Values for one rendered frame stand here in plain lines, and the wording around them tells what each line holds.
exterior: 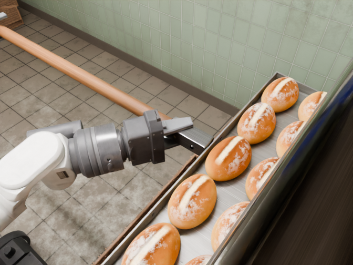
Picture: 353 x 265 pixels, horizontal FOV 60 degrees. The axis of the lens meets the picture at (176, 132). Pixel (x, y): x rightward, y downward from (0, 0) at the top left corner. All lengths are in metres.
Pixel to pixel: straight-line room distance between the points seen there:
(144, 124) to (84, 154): 0.11
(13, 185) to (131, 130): 0.20
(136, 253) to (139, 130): 0.21
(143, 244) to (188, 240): 0.09
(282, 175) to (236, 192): 0.29
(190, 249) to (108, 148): 0.21
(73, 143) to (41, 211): 1.46
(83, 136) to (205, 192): 0.22
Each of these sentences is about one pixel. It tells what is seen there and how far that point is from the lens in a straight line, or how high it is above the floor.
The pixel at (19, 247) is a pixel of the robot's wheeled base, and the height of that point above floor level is 0.21.
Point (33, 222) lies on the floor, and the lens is 1.97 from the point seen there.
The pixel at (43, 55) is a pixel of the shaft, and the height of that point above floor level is 1.20.
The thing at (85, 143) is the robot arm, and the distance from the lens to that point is 0.53.
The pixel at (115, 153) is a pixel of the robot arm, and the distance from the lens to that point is 0.53.
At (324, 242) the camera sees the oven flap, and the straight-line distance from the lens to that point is 0.26.
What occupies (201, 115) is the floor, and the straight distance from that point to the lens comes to 2.31.
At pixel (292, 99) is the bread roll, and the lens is 0.67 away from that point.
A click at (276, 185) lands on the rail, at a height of 1.44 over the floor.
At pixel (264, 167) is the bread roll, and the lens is 0.50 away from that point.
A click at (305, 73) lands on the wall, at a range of 1.89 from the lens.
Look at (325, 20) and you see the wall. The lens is 1.74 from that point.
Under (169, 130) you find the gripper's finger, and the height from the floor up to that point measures 1.22.
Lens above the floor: 1.63
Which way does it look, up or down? 48 degrees down
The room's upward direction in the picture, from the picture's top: straight up
